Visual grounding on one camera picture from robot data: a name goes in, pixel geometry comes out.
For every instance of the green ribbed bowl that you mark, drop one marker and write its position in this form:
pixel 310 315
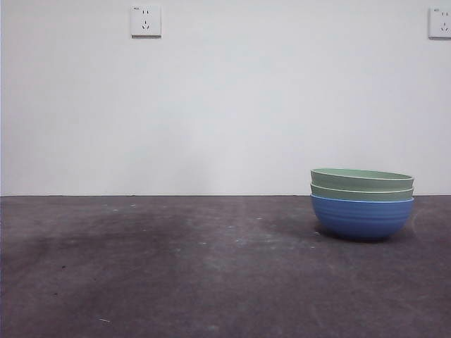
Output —
pixel 359 195
pixel 359 181

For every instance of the blue ribbed bowl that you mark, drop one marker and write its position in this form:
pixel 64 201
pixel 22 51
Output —
pixel 363 220

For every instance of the white wall socket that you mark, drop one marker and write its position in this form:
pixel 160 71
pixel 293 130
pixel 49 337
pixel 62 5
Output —
pixel 146 21
pixel 440 23

